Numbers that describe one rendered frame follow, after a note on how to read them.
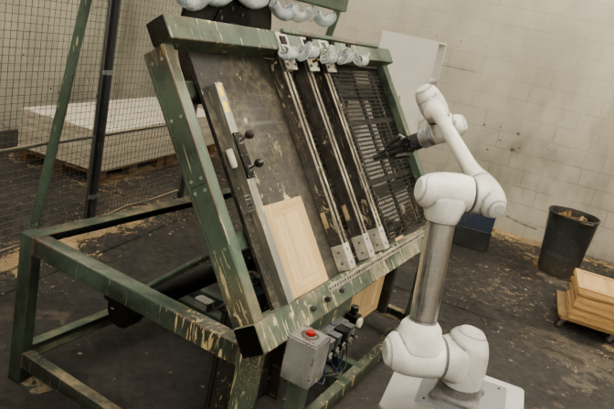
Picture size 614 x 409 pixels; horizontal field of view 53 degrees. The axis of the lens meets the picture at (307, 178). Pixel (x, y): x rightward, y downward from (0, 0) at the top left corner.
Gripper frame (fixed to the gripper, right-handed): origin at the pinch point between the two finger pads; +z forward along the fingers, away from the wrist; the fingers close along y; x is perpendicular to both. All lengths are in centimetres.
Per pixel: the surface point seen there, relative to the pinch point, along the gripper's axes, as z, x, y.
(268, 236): 39, 56, 10
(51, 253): 140, 57, 41
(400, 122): 20, -126, -42
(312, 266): 39, 40, -20
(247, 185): 40, 47, 31
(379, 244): 29, -13, -55
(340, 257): 35, 22, -32
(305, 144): 31.6, -4.5, 17.6
